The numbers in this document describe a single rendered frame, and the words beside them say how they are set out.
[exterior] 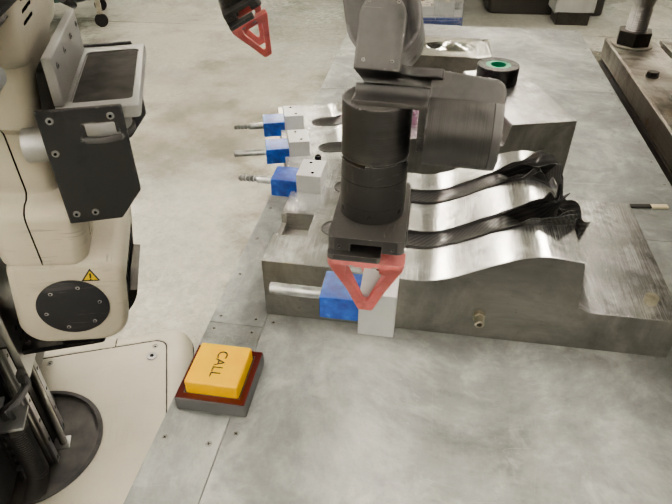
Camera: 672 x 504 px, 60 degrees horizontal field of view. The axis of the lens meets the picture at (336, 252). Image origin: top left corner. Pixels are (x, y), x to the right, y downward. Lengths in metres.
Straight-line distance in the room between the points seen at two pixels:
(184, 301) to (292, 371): 1.37
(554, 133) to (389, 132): 0.65
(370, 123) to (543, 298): 0.35
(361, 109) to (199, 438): 0.39
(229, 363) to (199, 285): 1.44
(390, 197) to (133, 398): 1.03
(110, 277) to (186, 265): 1.28
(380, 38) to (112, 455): 1.07
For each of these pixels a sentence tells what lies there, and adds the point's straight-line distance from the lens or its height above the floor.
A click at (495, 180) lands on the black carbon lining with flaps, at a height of 0.92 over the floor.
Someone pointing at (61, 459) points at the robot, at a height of 0.27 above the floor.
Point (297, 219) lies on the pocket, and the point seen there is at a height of 0.88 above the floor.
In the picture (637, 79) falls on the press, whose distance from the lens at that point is 1.73.
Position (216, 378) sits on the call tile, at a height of 0.84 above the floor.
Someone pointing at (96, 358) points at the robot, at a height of 0.28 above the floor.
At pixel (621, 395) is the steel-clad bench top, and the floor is 0.80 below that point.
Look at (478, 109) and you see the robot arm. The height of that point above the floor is 1.15.
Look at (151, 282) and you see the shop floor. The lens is 2.16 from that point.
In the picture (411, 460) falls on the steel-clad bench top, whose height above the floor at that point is 0.80.
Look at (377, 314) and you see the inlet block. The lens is 0.57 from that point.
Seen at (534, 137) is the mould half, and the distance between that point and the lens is 1.07.
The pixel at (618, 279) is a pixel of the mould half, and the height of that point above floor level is 0.86.
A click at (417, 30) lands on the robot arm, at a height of 1.20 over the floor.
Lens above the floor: 1.33
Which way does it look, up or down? 37 degrees down
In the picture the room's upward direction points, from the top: straight up
